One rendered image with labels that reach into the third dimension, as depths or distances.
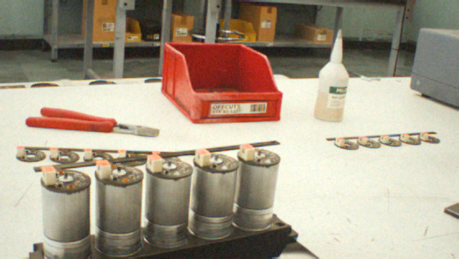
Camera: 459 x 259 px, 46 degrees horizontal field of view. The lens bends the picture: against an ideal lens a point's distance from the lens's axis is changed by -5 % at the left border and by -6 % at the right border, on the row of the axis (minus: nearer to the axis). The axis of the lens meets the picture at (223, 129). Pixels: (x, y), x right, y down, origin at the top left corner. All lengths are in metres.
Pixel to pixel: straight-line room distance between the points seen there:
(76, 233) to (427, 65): 0.62
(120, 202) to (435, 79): 0.60
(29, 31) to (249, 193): 4.42
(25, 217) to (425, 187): 0.32
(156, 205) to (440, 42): 0.58
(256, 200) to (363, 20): 5.84
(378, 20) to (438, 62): 5.48
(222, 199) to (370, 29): 5.95
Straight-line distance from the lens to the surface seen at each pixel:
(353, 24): 6.06
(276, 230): 0.34
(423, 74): 0.83
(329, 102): 0.63
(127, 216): 0.29
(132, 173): 0.29
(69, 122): 0.54
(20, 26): 4.69
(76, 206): 0.28
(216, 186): 0.31
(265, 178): 0.32
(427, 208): 0.46
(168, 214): 0.30
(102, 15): 4.36
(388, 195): 0.47
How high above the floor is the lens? 0.93
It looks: 18 degrees down
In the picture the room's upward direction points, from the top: 6 degrees clockwise
